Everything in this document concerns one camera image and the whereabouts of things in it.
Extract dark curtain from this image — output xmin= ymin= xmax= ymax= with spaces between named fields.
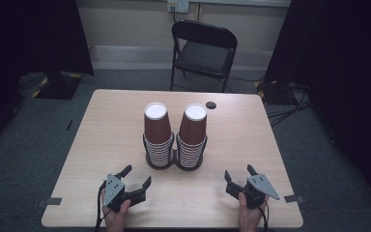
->
xmin=264 ymin=0 xmax=371 ymax=204
xmin=0 ymin=0 xmax=95 ymax=153

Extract black wire cup holder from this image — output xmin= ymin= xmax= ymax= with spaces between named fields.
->
xmin=142 ymin=133 xmax=209 ymax=172

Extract light wooden table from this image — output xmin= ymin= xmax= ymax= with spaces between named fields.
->
xmin=41 ymin=89 xmax=304 ymax=229

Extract person's right hand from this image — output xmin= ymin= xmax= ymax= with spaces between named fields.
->
xmin=238 ymin=191 xmax=270 ymax=232

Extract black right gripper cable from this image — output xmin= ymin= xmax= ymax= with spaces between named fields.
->
xmin=257 ymin=198 xmax=271 ymax=232

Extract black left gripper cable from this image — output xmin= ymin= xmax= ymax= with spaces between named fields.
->
xmin=94 ymin=181 xmax=111 ymax=232

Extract white wall outlet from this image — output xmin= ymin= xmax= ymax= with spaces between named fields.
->
xmin=167 ymin=0 xmax=189 ymax=14

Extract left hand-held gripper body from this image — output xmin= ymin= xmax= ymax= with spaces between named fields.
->
xmin=101 ymin=173 xmax=133 ymax=213

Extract person's left hand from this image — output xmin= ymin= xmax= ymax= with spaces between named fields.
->
xmin=100 ymin=188 xmax=132 ymax=232

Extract black stand base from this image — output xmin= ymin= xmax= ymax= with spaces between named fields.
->
xmin=31 ymin=71 xmax=83 ymax=101
xmin=254 ymin=79 xmax=292 ymax=105

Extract black folding chair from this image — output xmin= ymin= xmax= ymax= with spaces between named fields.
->
xmin=169 ymin=19 xmax=239 ymax=94

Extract tall stack of brown cups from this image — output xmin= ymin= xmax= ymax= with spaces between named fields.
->
xmin=142 ymin=101 xmax=176 ymax=168

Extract black floor cables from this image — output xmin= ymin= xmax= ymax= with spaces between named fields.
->
xmin=266 ymin=82 xmax=314 ymax=128

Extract grey tape strip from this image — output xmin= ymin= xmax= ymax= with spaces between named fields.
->
xmin=37 ymin=196 xmax=63 ymax=208
xmin=283 ymin=194 xmax=304 ymax=204

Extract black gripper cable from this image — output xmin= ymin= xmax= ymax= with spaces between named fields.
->
xmin=257 ymin=198 xmax=271 ymax=232
xmin=94 ymin=181 xmax=111 ymax=232

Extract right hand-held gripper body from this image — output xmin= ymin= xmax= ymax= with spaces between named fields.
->
xmin=243 ymin=173 xmax=281 ymax=210

